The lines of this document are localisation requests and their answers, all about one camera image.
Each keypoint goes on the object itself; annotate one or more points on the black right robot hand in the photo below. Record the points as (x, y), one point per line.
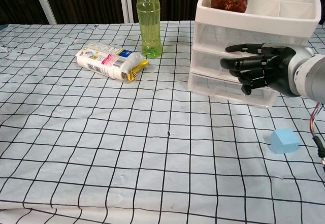
(274, 66)

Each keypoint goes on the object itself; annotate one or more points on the white compartment tray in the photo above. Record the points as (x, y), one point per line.
(254, 22)

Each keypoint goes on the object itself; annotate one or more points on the blue foam cube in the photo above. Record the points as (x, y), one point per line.
(284, 141)

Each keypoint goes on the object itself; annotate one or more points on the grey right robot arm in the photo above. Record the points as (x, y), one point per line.
(312, 76)

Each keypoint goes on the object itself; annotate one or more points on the white partition post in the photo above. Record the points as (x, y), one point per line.
(44, 1)
(126, 0)

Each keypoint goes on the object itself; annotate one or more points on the white black grid tablecloth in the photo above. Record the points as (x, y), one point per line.
(127, 132)

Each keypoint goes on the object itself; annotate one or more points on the clear plastic drawer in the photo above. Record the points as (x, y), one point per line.
(205, 61)
(215, 33)
(203, 87)

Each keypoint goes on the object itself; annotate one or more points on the green plastic bottle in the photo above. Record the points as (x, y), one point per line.
(149, 31)

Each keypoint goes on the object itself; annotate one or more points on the white snack packet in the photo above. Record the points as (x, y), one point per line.
(109, 61)

